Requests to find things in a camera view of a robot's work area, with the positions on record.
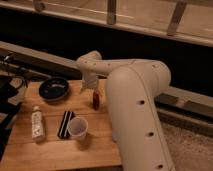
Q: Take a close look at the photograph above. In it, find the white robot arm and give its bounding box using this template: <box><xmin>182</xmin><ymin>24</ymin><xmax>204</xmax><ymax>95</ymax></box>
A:
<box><xmin>76</xmin><ymin>51</ymin><xmax>176</xmax><ymax>171</ymax></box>

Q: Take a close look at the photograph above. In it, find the wooden cutting board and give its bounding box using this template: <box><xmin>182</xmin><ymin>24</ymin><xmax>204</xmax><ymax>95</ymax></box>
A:
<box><xmin>0</xmin><ymin>80</ymin><xmax>121</xmax><ymax>171</ymax></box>

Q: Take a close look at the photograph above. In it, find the dark round bowl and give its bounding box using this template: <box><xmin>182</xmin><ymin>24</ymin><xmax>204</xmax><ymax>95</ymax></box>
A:
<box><xmin>39</xmin><ymin>77</ymin><xmax>69</xmax><ymax>101</ymax></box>

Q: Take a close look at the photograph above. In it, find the red pepper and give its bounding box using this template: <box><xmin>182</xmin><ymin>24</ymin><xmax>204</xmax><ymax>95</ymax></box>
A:
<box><xmin>93</xmin><ymin>92</ymin><xmax>100</xmax><ymax>110</ymax></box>

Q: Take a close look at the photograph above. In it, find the black cables and equipment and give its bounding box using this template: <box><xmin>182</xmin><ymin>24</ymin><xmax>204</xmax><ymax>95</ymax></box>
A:
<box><xmin>0</xmin><ymin>53</ymin><xmax>29</xmax><ymax>161</ymax></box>

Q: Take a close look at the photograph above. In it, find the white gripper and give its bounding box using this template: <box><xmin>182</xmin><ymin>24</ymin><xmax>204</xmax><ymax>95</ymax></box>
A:
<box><xmin>80</xmin><ymin>72</ymin><xmax>100</xmax><ymax>94</ymax></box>

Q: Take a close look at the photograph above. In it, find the white plastic bottle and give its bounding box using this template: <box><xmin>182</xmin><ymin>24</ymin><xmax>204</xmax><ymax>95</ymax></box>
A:
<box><xmin>31</xmin><ymin>106</ymin><xmax>45</xmax><ymax>143</ymax></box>

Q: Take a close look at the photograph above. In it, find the black white striped block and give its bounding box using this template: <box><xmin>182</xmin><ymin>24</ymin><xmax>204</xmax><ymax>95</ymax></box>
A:
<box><xmin>57</xmin><ymin>111</ymin><xmax>75</xmax><ymax>139</ymax></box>

